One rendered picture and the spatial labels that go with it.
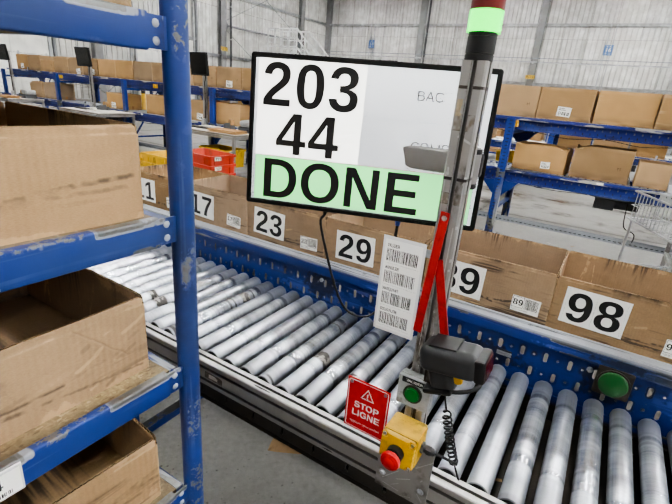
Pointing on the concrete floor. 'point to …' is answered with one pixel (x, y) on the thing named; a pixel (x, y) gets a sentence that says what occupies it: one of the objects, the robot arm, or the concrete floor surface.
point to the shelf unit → (121, 246)
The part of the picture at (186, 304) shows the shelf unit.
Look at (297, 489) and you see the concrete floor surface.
